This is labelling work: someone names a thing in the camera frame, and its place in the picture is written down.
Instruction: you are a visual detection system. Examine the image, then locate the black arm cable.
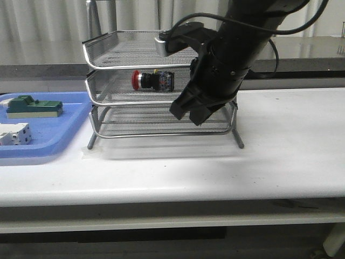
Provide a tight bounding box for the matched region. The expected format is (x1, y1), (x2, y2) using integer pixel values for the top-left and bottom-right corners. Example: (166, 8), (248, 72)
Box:
(164, 0), (331, 80)

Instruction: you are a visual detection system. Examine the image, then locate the blue plastic tray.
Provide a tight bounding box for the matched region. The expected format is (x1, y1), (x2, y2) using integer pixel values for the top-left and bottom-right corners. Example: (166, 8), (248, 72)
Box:
(1, 92), (92, 159)

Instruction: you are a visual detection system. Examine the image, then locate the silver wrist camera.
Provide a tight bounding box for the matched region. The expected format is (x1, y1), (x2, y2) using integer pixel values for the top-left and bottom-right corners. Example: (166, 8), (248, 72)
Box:
(154, 31), (175, 57)

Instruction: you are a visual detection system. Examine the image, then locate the mesh tray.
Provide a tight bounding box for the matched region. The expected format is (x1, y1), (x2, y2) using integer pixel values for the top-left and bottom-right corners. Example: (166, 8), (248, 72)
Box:
(89, 104), (237, 139)
(85, 67), (190, 106)
(82, 30), (198, 70)

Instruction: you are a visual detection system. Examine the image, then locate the grey metal rack frame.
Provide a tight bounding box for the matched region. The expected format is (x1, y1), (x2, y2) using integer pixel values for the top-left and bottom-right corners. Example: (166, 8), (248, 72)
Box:
(86, 1), (244, 149)

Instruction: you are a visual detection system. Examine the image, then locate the red emergency stop button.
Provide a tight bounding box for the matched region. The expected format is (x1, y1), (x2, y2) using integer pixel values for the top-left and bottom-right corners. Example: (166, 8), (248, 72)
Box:
(131, 70), (175, 92)

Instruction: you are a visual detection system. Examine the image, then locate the green terminal block module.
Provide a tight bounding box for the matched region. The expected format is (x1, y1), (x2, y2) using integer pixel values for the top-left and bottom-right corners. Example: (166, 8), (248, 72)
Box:
(6, 95), (63, 119)

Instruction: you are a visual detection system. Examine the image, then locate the white table leg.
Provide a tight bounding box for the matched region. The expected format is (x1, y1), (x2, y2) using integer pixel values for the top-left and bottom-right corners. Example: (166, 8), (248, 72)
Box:
(322, 223), (345, 257)

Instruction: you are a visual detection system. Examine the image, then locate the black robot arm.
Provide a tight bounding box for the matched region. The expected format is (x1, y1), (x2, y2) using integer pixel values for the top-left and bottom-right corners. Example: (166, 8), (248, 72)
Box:
(160, 1), (308, 126)

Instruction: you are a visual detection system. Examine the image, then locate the grey stone counter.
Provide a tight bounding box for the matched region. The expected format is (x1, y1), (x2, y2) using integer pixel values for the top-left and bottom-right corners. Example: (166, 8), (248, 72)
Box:
(0, 36), (345, 94)

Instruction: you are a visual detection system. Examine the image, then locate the white circuit breaker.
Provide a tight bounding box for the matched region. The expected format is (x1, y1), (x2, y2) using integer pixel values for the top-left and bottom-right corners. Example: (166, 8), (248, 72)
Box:
(1, 123), (32, 146)

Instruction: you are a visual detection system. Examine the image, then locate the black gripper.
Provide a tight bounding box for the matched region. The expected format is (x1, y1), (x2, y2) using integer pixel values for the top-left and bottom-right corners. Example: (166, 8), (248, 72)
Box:
(169, 40), (252, 126)

